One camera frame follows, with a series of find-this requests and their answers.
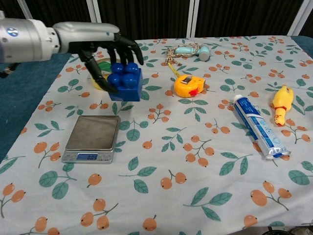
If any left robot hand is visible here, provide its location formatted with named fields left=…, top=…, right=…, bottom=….
left=52, top=21, right=144, bottom=93

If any blue building block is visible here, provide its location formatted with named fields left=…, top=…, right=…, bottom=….
left=107, top=62, right=143, bottom=102

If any silver digital kitchen scale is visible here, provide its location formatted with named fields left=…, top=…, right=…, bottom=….
left=61, top=115, right=121, bottom=164

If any yellow packing tape roll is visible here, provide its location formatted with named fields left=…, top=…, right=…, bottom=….
left=88, top=58, right=123, bottom=92

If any black white-framed folding screen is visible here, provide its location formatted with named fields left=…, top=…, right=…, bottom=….
left=0, top=0, right=313, bottom=41

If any teal velvet table cover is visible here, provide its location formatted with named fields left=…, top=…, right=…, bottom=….
left=0, top=35, right=313, bottom=164

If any yellow tape measure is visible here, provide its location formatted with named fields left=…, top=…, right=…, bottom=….
left=169, top=65, right=206, bottom=98

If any floral print tablecloth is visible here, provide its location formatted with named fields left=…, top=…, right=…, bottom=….
left=0, top=36, right=313, bottom=235

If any white blue toothpaste tube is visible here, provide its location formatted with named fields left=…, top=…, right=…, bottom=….
left=232, top=94, right=292, bottom=161

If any yellow rubber chicken toy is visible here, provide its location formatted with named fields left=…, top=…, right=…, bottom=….
left=270, top=84, right=294, bottom=127

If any braided rope lanyard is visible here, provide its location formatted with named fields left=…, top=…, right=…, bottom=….
left=165, top=42, right=200, bottom=67

